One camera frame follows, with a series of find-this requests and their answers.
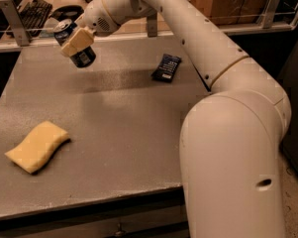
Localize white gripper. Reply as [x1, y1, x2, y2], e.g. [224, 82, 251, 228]
[61, 0, 120, 58]

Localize blue pepsi can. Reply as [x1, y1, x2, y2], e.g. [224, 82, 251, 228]
[53, 19, 96, 68]

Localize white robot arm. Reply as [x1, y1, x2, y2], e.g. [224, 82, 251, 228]
[61, 0, 291, 238]

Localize black headphones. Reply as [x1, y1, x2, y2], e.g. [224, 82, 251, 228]
[50, 5, 84, 22]

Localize black keyboard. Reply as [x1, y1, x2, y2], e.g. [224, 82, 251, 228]
[20, 0, 52, 37]

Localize dark blue snack packet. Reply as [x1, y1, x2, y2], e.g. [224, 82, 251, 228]
[151, 54, 181, 82]

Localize yellow sponge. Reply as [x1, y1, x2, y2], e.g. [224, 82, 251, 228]
[5, 121, 69, 174]

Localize cardboard box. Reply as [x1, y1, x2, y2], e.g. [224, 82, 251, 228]
[190, 0, 275, 27]

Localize glass partition panel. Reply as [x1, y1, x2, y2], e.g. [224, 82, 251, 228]
[0, 12, 298, 40]

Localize left metal bracket post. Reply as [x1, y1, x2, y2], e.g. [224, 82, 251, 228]
[0, 0, 31, 47]

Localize metal bracket post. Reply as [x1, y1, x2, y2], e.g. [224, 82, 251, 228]
[259, 0, 280, 29]
[0, 0, 31, 47]
[147, 13, 157, 38]

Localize middle metal bracket post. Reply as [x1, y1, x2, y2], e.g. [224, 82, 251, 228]
[147, 13, 157, 38]

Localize right metal bracket post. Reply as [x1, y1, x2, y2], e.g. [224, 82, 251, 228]
[259, 0, 280, 29]

